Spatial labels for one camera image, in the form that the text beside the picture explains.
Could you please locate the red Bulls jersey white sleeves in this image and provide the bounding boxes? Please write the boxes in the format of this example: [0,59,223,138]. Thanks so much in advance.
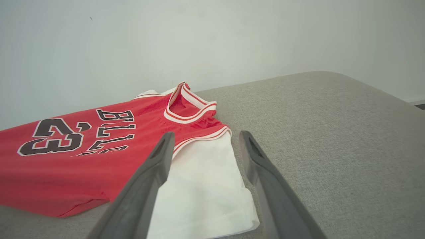
[0,81,260,239]

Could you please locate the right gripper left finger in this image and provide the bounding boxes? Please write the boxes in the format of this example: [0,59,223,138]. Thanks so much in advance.
[87,132,175,239]

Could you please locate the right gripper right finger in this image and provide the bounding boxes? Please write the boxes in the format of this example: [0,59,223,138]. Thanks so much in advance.
[239,130,327,239]

